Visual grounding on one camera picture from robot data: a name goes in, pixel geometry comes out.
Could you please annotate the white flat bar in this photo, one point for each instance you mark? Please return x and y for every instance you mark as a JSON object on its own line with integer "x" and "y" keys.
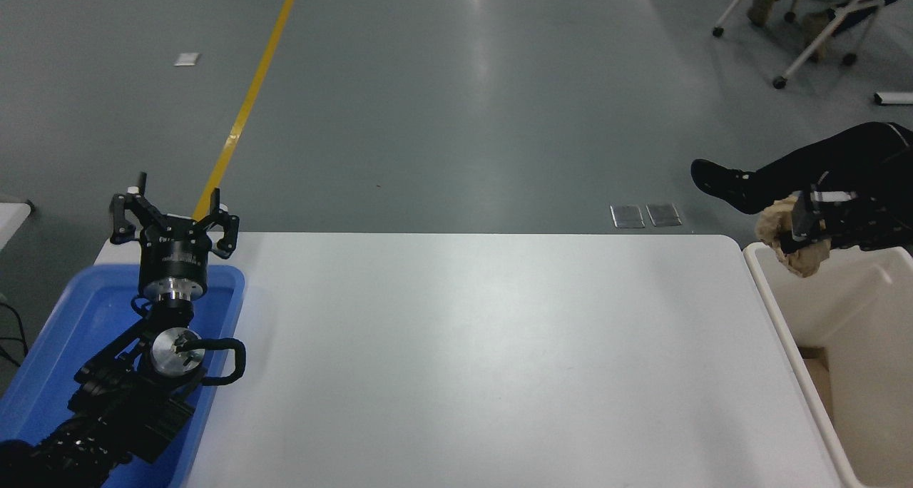
{"x": 895, "y": 98}

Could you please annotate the small white floor sheet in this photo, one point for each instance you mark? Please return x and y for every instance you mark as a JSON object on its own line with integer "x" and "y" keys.
{"x": 187, "y": 59}

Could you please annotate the yellow floor tape line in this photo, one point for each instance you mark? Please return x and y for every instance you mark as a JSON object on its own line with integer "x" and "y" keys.
{"x": 250, "y": 95}

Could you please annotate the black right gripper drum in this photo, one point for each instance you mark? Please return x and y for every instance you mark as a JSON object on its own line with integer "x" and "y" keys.
{"x": 881, "y": 227}

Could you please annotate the blue plastic tray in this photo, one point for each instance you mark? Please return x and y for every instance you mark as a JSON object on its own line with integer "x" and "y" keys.
{"x": 85, "y": 317}

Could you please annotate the large pale bin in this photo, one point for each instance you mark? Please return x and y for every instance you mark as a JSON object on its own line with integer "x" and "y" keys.
{"x": 856, "y": 317}

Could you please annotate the white-framed wheeled chair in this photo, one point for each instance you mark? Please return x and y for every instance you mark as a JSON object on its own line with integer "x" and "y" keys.
{"x": 820, "y": 38}

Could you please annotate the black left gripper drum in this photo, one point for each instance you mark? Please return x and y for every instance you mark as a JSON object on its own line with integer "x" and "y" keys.
{"x": 175, "y": 255}

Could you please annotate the small white side table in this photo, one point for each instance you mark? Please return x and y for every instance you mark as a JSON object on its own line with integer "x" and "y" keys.
{"x": 11, "y": 224}

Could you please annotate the silver floor plate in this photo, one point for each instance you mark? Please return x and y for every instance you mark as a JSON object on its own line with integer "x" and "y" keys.
{"x": 663, "y": 214}
{"x": 627, "y": 216}

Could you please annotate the tan paper ball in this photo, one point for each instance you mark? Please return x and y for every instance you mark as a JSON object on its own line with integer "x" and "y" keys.
{"x": 802, "y": 260}

